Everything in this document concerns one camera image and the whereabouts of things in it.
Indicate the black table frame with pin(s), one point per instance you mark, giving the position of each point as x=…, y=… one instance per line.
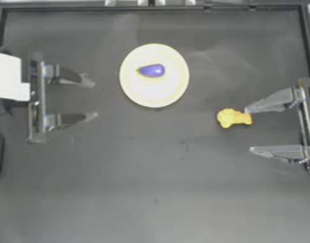
x=77, y=7

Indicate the purple toy eggplant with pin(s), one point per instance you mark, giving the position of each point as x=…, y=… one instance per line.
x=153, y=70

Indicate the yellow toy fried nugget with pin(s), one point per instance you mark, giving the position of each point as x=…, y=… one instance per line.
x=231, y=118

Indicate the yellow plate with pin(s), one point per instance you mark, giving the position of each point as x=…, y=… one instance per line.
x=155, y=91

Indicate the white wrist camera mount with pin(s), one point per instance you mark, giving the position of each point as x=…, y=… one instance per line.
x=7, y=77

